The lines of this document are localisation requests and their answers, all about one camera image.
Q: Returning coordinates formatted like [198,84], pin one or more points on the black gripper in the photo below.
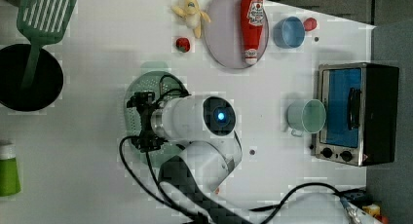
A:
[148,141]

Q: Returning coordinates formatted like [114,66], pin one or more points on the mint green oval strainer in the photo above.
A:
[155,77]

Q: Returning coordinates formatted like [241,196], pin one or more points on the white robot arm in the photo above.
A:
[204,127]

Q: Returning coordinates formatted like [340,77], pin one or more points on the red toy strawberry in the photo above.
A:
[183,44]

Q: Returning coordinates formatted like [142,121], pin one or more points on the black round pan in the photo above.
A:
[47,83]

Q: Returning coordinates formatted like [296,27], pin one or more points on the yellow plush banana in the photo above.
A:
[192,15]

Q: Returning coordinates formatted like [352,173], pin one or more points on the grey round plate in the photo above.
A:
[224,37]

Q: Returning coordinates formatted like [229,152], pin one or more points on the green slotted spatula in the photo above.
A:
[42,22]

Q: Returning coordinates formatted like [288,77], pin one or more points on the green bottle white cap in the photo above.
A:
[9,173]

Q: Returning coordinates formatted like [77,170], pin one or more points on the red plush ketchup bottle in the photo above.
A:
[252,17]

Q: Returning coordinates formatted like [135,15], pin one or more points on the mint green mug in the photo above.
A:
[306,116]

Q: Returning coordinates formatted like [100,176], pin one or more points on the blue bowl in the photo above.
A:
[289,33]

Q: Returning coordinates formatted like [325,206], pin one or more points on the red toy tomato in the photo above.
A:
[310,24]

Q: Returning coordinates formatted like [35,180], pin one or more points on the silver toaster oven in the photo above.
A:
[360,100]

